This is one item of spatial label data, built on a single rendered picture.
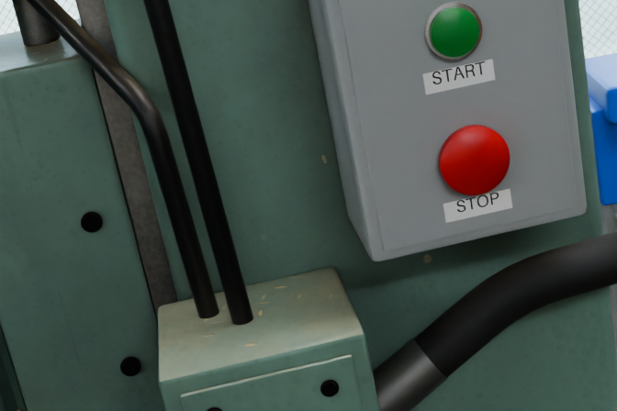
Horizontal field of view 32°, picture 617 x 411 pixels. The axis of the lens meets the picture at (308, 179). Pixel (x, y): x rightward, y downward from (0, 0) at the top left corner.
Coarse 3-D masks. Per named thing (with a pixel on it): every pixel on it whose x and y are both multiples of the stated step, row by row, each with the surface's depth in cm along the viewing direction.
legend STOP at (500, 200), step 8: (496, 192) 46; (504, 192) 46; (464, 200) 46; (472, 200) 46; (480, 200) 46; (488, 200) 46; (496, 200) 46; (504, 200) 46; (448, 208) 46; (456, 208) 46; (464, 208) 46; (472, 208) 46; (480, 208) 46; (488, 208) 46; (496, 208) 46; (504, 208) 46; (448, 216) 46; (456, 216) 46; (464, 216) 46; (472, 216) 46
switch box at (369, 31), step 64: (320, 0) 44; (384, 0) 43; (448, 0) 43; (512, 0) 44; (320, 64) 49; (384, 64) 44; (448, 64) 44; (512, 64) 45; (384, 128) 45; (448, 128) 45; (512, 128) 45; (576, 128) 46; (384, 192) 46; (448, 192) 46; (512, 192) 46; (576, 192) 47; (384, 256) 47
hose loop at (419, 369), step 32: (544, 256) 50; (576, 256) 50; (608, 256) 50; (480, 288) 50; (512, 288) 50; (544, 288) 50; (576, 288) 50; (448, 320) 50; (480, 320) 49; (512, 320) 50; (416, 352) 50; (448, 352) 50; (384, 384) 50; (416, 384) 50
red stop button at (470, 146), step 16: (464, 128) 45; (480, 128) 44; (448, 144) 44; (464, 144) 44; (480, 144) 44; (496, 144) 45; (448, 160) 44; (464, 160) 44; (480, 160) 45; (496, 160) 45; (448, 176) 45; (464, 176) 45; (480, 176) 45; (496, 176) 45; (464, 192) 45; (480, 192) 45
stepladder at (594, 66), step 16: (592, 64) 132; (608, 64) 131; (592, 80) 127; (608, 80) 124; (592, 96) 129; (608, 96) 122; (592, 112) 124; (608, 112) 122; (592, 128) 125; (608, 128) 125; (608, 144) 125; (608, 160) 126; (608, 176) 126; (608, 192) 127; (608, 208) 130; (608, 224) 131
